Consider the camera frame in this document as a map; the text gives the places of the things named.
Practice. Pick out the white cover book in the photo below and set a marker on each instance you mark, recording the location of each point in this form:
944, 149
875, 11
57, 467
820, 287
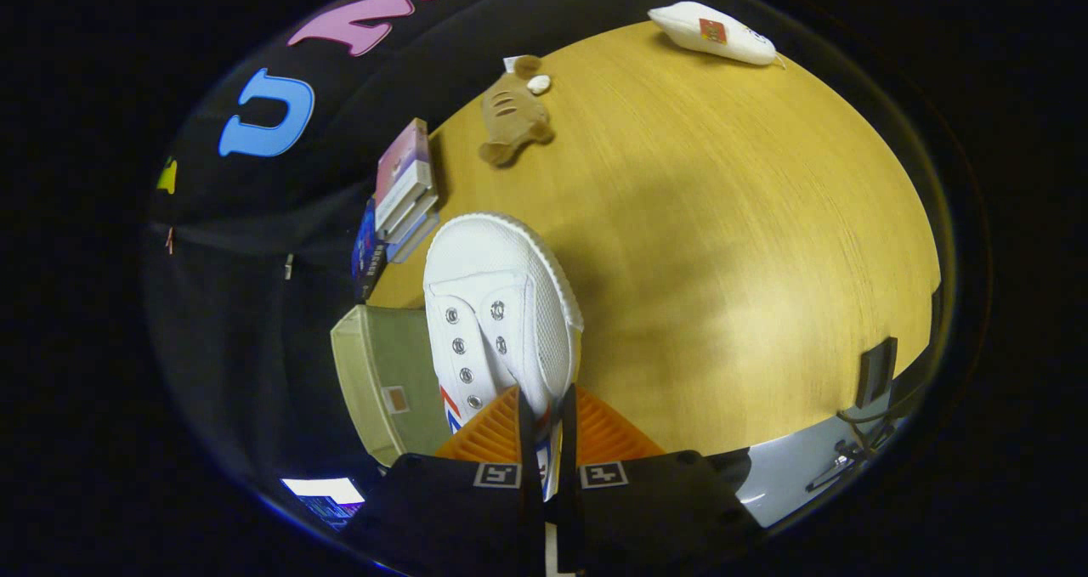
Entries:
412, 203

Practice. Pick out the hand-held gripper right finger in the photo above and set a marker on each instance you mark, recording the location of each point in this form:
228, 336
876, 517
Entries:
654, 509

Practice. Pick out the black backdrop cloth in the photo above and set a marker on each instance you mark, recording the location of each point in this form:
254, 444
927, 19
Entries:
255, 339

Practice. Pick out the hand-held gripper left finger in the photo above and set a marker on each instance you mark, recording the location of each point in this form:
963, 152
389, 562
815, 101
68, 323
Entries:
442, 517

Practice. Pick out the green fabric storage box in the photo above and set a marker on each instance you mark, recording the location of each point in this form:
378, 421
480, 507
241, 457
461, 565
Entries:
382, 356

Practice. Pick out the white canvas shoe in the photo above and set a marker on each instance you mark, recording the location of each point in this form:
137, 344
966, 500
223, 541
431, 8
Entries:
493, 254

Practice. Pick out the white plush toy red label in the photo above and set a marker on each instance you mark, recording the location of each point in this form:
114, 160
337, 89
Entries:
688, 29

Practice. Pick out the lit computer screen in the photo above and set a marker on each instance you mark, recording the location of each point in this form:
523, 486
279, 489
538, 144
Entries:
323, 490

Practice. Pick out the black floor stand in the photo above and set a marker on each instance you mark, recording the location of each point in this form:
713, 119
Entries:
854, 454

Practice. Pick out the pink cover book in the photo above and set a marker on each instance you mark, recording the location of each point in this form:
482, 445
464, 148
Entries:
399, 165

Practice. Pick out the black rectangular block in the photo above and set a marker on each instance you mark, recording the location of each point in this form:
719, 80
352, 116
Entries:
875, 371

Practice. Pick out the brown plush toy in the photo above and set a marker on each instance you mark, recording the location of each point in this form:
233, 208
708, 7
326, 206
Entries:
510, 114

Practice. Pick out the grey cover book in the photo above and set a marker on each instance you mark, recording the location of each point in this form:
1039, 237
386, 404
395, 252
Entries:
418, 220

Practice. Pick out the dark blue cover book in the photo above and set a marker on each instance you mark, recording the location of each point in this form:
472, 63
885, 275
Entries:
367, 254

